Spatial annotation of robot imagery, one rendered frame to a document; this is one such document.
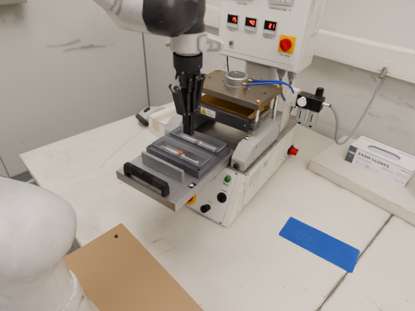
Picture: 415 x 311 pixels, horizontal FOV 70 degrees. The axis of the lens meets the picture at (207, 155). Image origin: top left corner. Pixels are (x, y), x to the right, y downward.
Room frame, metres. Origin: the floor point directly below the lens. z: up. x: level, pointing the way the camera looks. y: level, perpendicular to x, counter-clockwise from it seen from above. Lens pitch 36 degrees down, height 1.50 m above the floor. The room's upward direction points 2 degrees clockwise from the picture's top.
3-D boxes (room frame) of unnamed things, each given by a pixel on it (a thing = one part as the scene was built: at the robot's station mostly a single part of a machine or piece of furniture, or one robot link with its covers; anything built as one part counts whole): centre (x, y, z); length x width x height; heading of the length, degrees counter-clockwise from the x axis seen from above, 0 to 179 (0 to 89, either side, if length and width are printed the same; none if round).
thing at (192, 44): (0.76, 0.03, 1.30); 0.13 x 0.12 x 0.05; 55
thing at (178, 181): (0.71, 0.08, 0.97); 0.30 x 0.22 x 0.08; 146
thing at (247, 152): (0.83, -0.16, 0.97); 0.26 x 0.05 x 0.07; 146
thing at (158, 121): (1.25, 0.18, 0.80); 0.19 x 0.13 x 0.09; 134
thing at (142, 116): (1.35, 0.27, 0.79); 0.20 x 0.08 x 0.08; 134
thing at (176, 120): (0.99, 0.07, 0.97); 0.25 x 0.05 x 0.07; 146
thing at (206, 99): (0.96, -0.09, 1.07); 0.22 x 0.17 x 0.10; 56
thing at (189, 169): (0.75, 0.06, 0.98); 0.20 x 0.17 x 0.03; 56
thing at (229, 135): (1.00, -0.11, 0.93); 0.46 x 0.35 x 0.01; 146
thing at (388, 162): (0.95, -0.68, 0.83); 0.23 x 0.12 x 0.07; 45
